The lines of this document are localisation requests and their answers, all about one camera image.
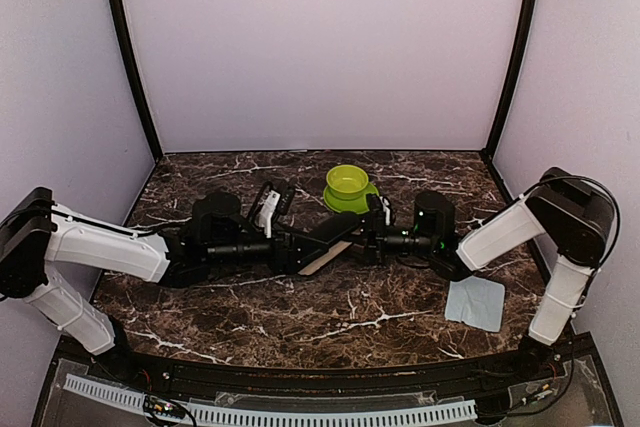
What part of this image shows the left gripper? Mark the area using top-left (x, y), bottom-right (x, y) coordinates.
top-left (205, 220), bottom-right (330, 277)

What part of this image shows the black glasses case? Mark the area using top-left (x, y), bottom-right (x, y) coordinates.
top-left (296, 212), bottom-right (362, 278)

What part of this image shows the blue cleaning cloth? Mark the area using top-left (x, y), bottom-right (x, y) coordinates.
top-left (444, 277), bottom-right (505, 333)

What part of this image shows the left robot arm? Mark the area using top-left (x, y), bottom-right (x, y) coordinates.
top-left (1, 187), bottom-right (339, 383)

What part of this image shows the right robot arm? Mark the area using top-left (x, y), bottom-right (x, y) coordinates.
top-left (362, 167), bottom-right (621, 381)

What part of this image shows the green plate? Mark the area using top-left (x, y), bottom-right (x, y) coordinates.
top-left (323, 183), bottom-right (379, 215)

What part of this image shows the green bowl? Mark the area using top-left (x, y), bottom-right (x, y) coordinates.
top-left (326, 164), bottom-right (369, 200)

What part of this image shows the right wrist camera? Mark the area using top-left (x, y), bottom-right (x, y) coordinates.
top-left (366, 193), bottom-right (395, 229)

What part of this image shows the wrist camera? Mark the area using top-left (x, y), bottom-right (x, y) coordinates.
top-left (366, 193), bottom-right (395, 229)
top-left (249, 181), bottom-right (295, 239)

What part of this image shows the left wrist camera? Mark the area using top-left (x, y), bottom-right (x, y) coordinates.
top-left (249, 181), bottom-right (295, 239)

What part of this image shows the black front rail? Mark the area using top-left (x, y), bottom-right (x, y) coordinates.
top-left (54, 334), bottom-right (596, 403)

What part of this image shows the white slotted cable duct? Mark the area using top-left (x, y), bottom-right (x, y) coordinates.
top-left (63, 374), bottom-right (477, 426)

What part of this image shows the right black frame post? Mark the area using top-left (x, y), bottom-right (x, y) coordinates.
top-left (486, 0), bottom-right (545, 150)

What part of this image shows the black frame post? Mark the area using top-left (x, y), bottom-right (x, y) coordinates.
top-left (486, 0), bottom-right (545, 150)
top-left (108, 0), bottom-right (164, 162)

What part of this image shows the left black frame post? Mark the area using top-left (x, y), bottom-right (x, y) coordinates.
top-left (108, 0), bottom-right (164, 162)

